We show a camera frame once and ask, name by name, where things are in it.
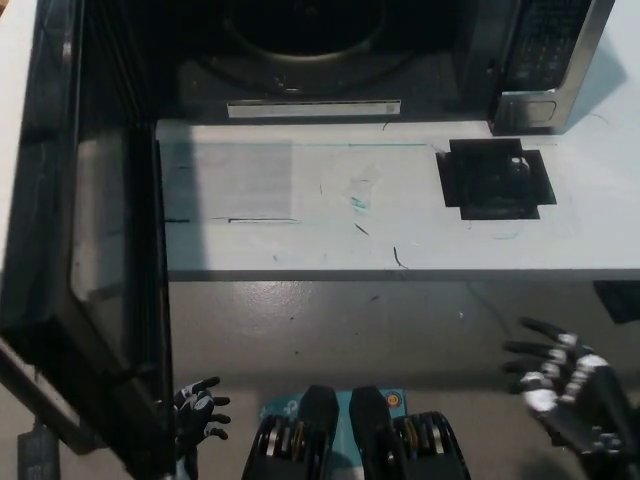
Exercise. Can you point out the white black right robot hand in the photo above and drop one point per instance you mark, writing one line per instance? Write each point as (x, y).
(582, 380)

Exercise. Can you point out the stainless black glass microwave door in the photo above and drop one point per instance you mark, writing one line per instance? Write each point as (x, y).
(100, 225)

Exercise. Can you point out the glass microwave turntable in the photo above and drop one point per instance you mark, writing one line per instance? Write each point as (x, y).
(320, 30)

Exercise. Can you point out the black tape patch with hole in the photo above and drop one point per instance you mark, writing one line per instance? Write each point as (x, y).
(455, 187)

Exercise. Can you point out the black box under table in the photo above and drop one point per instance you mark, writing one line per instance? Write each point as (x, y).
(622, 300)

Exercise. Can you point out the small silver knob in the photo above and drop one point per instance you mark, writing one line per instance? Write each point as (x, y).
(519, 164)

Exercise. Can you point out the clear plastic sheet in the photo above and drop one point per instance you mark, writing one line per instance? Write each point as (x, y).
(230, 182)

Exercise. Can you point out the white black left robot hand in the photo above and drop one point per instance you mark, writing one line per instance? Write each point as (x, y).
(197, 412)

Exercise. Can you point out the stainless steel microwave body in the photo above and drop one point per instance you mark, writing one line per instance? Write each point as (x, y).
(575, 60)

